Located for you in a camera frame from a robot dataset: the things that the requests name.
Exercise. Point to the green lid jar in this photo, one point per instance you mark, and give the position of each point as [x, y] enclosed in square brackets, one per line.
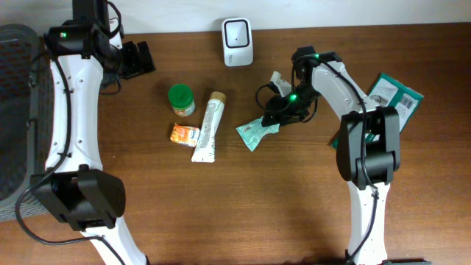
[181, 99]

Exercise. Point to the orange snack packet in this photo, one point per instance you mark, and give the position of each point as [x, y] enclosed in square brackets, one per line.
[185, 135]

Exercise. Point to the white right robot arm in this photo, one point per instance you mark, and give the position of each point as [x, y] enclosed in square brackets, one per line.
[368, 141]

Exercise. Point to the mint green snack pouch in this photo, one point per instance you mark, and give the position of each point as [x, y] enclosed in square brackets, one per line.
[253, 132]

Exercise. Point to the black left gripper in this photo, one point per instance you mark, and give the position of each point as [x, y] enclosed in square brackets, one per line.
[130, 59]

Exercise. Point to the grey plastic basket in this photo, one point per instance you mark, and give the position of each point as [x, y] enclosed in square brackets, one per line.
[27, 101]

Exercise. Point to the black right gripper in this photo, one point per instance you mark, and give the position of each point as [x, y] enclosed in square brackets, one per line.
[285, 113]

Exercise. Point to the white barcode scanner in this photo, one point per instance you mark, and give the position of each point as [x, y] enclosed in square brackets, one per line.
[237, 42]

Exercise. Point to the green 3M gloves packet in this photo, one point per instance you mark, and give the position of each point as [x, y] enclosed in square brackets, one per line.
[399, 101]

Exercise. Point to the white tube gold cap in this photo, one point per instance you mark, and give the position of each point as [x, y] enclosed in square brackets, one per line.
[205, 148]

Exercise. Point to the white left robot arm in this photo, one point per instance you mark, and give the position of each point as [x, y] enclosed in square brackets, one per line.
[87, 54]

